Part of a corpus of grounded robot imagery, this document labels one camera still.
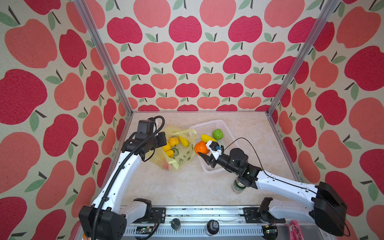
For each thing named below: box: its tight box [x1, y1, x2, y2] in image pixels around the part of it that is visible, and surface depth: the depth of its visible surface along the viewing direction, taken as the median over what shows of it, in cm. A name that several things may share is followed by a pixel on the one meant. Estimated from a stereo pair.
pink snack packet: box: [285, 220, 305, 240], surface depth 70 cm
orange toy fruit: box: [194, 140, 210, 156], surface depth 71 cm
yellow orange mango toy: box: [162, 142, 175, 158], surface depth 96 cm
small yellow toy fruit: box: [169, 137, 179, 147], surface depth 99 cm
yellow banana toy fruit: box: [178, 135, 190, 148], surface depth 100 cm
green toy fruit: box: [212, 128, 224, 141], surface depth 103 cm
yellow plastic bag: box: [145, 125, 197, 171], surface depth 87 cm
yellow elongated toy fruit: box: [201, 134, 217, 143], surface depth 103 cm
